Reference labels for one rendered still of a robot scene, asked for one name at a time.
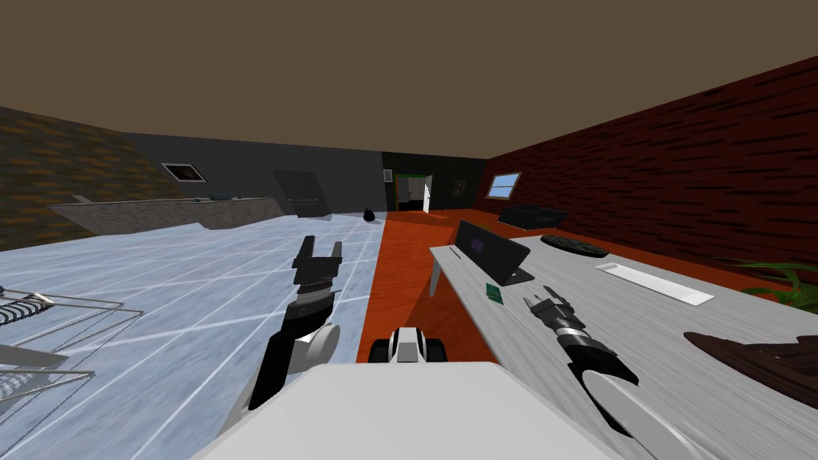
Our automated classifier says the white flat tray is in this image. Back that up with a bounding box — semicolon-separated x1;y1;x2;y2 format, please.
594;261;717;307

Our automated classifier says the metal wire rack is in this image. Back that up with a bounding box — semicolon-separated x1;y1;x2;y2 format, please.
0;284;145;411

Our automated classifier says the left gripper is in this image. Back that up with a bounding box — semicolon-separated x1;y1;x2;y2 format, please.
292;235;344;288

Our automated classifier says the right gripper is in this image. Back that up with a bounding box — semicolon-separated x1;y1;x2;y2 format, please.
522;284;578;334

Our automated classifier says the green plant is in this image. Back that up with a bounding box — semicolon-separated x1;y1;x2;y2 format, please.
714;256;818;315

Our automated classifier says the black round plate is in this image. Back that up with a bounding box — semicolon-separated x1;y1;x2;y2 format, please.
539;233;611;260

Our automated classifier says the dark framed window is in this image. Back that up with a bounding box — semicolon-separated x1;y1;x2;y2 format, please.
159;161;208;184

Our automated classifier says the dark brown flat object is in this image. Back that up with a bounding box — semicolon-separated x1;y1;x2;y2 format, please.
683;330;818;411

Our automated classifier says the dark fridge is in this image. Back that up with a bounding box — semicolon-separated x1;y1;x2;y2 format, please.
271;169;331;219

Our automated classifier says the blue window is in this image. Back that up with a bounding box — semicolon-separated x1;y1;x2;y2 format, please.
486;172;522;201

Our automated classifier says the grey kitchen counter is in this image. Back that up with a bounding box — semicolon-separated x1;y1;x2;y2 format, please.
47;194;286;238

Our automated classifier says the black sofa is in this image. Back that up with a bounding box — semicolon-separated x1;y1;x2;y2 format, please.
496;204;570;232

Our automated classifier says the grey wooden table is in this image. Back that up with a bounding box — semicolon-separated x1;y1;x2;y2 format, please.
428;235;818;460

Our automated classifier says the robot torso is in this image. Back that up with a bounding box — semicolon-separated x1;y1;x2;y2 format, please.
190;325;629;460

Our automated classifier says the black laptop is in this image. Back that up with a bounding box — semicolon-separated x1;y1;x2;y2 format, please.
453;220;536;288

